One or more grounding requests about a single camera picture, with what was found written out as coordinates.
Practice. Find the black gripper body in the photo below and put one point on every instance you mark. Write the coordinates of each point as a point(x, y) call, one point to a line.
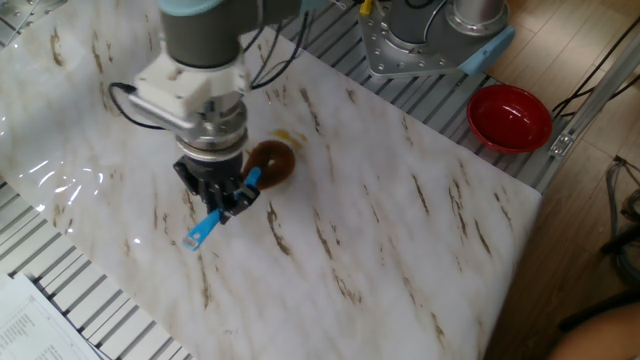
point(215, 177)

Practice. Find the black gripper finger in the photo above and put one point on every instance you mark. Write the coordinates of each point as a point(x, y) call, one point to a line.
point(186, 177)
point(245, 200)

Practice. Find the red bowl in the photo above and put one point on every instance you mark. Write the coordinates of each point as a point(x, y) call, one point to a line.
point(505, 120)

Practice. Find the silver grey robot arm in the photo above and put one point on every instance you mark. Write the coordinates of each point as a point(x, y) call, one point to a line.
point(200, 35)

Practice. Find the orange sauce stain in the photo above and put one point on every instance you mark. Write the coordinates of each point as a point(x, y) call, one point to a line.
point(285, 136)

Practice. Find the white marble pattern sheet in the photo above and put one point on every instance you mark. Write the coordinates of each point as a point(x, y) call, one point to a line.
point(375, 225)

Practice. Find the printed paper stack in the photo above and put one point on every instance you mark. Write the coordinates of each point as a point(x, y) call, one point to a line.
point(30, 325)

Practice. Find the black chair base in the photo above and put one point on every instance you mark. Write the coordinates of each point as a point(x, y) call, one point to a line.
point(620, 240)

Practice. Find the seated person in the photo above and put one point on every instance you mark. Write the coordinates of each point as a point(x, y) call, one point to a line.
point(600, 335)

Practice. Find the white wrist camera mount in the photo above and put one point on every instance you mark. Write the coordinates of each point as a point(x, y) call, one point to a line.
point(175, 85)

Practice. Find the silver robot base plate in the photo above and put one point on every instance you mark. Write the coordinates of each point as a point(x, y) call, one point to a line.
point(385, 55)

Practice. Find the perforated metal bracket plate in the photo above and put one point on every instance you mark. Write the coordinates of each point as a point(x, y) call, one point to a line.
point(20, 15)

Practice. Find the aluminium frame beam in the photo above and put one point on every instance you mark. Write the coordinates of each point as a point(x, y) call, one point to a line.
point(600, 90)

